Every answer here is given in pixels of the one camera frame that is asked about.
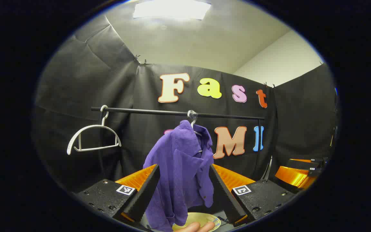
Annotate black backdrop cloth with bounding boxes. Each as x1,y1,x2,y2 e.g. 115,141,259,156
33,14,339,194

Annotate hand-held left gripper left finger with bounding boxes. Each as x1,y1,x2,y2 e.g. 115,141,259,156
75,164,161,223

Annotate purple corduroy shirt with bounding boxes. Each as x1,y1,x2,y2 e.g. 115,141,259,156
143,120,215,232

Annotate pale yellow laundry hamper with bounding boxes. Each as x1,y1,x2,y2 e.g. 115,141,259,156
172,212,221,232

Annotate ceiling light panel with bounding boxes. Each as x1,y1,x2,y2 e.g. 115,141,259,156
133,0,212,20

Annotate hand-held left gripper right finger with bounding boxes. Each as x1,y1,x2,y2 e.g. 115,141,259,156
209,164,297,226

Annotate white plastic hanger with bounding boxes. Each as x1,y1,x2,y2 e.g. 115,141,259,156
66,105,122,156
187,110,204,153

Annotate black clothes rack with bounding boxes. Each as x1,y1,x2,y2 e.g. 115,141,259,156
90,106,266,168

